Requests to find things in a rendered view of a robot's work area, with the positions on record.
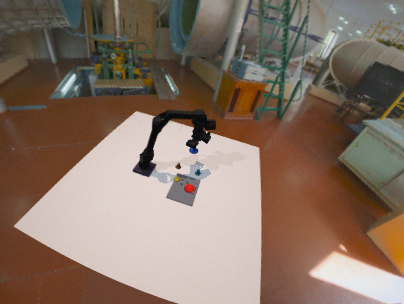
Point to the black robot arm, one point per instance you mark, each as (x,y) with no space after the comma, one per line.
(199,120)

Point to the red gear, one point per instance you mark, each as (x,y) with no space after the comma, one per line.
(186,188)

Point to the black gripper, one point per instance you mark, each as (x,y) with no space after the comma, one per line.
(194,142)

